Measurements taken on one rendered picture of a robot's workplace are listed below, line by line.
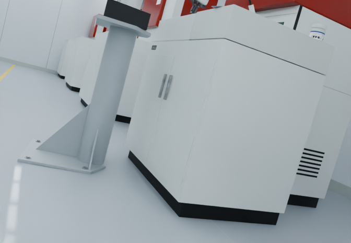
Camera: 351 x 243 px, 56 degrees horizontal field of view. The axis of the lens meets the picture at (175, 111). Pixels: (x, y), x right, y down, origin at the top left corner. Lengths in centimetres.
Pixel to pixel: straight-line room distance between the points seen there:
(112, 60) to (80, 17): 795
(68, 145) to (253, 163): 105
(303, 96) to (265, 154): 34
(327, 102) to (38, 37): 830
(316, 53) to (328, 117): 75
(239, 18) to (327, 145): 128
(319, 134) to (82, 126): 152
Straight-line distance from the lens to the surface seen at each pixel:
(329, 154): 251
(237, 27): 148
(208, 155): 149
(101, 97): 189
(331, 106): 242
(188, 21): 183
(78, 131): 200
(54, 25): 973
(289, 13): 220
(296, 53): 168
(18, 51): 970
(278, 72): 162
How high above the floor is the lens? 57
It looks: 4 degrees down
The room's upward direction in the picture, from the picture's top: 15 degrees clockwise
